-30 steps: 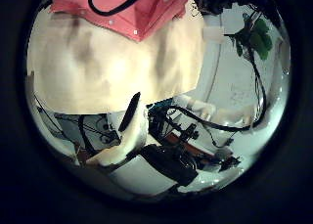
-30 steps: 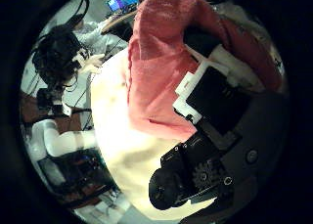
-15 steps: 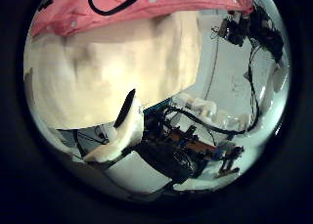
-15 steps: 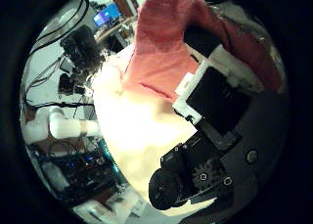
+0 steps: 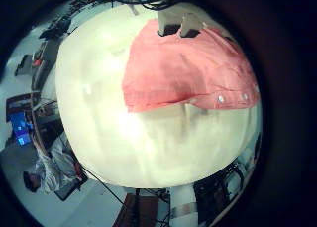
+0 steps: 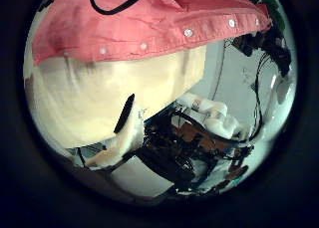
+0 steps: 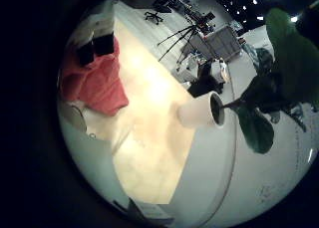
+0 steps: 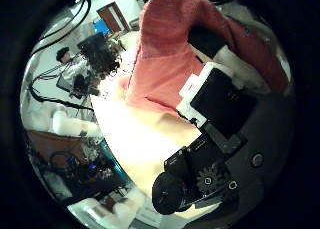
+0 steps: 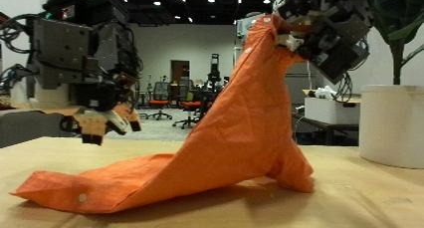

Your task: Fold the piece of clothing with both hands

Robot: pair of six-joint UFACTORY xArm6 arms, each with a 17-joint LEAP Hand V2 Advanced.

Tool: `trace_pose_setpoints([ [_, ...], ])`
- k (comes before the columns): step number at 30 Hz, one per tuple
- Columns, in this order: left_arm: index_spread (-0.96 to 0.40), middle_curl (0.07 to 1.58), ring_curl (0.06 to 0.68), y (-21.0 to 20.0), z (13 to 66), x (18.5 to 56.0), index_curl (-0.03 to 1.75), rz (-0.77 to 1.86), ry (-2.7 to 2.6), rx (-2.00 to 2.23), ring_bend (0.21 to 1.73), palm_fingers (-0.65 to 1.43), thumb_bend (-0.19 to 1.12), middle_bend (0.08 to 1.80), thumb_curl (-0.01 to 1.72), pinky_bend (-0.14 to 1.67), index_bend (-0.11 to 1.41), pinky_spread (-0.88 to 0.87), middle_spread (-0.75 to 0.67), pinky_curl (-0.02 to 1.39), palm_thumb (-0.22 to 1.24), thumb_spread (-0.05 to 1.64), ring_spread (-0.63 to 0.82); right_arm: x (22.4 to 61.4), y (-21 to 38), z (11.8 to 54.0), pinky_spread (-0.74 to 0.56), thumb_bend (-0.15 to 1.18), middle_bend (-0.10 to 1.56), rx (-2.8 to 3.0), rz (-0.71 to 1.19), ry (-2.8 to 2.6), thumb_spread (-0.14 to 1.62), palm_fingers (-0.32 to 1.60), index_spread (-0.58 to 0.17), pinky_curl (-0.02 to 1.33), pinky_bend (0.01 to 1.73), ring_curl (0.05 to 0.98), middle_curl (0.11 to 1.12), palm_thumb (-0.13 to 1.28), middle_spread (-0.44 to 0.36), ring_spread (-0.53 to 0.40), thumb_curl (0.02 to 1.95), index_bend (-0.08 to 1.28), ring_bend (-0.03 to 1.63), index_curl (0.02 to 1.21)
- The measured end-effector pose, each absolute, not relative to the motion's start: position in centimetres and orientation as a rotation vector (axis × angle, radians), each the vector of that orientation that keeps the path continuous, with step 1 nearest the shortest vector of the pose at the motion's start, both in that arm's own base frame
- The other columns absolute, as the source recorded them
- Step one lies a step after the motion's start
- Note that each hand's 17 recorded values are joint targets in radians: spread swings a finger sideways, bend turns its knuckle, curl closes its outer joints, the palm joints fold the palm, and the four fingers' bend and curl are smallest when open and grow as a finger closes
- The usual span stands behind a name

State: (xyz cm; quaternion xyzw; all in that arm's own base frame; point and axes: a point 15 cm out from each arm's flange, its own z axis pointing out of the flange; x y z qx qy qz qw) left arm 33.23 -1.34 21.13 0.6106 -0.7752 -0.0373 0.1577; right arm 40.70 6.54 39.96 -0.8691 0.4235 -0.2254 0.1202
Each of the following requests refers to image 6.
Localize orange button-up shirt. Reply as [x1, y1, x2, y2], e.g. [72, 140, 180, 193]
[31, 0, 272, 67]

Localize black cables and electronics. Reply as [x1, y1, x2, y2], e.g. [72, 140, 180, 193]
[138, 102, 255, 194]

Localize black left hand cables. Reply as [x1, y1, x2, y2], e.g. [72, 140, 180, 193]
[89, 0, 152, 16]

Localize black tangled cables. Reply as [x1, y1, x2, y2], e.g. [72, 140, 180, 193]
[231, 30, 293, 142]

